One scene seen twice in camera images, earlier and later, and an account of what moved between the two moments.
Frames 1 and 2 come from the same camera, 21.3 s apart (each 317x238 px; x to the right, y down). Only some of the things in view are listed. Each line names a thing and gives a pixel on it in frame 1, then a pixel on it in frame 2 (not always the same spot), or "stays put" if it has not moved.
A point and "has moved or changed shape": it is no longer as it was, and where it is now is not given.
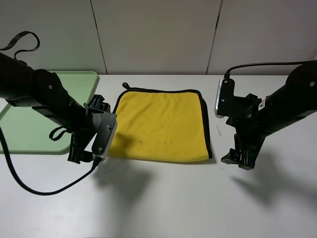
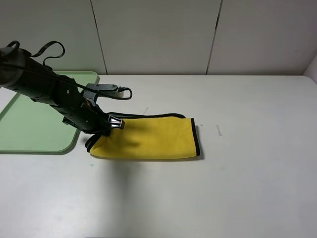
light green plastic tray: [27, 130] stays put
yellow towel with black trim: [161, 125] has moved or changed shape
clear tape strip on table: [219, 133] stays put
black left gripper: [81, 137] → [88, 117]
